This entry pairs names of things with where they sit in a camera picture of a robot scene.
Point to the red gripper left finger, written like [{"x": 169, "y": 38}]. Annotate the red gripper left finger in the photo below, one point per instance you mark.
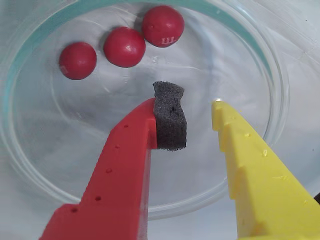
[{"x": 117, "y": 180}]

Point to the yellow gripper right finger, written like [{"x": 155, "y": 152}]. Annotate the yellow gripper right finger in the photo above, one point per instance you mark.
[{"x": 262, "y": 190}]

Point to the red ball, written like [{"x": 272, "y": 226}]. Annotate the red ball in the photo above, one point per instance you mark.
[
  {"x": 77, "y": 60},
  {"x": 124, "y": 47},
  {"x": 163, "y": 26}
]

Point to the clear glass bowl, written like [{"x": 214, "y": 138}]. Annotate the clear glass bowl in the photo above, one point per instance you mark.
[{"x": 75, "y": 137}]

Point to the white tablecloth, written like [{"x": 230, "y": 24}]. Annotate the white tablecloth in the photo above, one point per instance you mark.
[{"x": 305, "y": 75}]

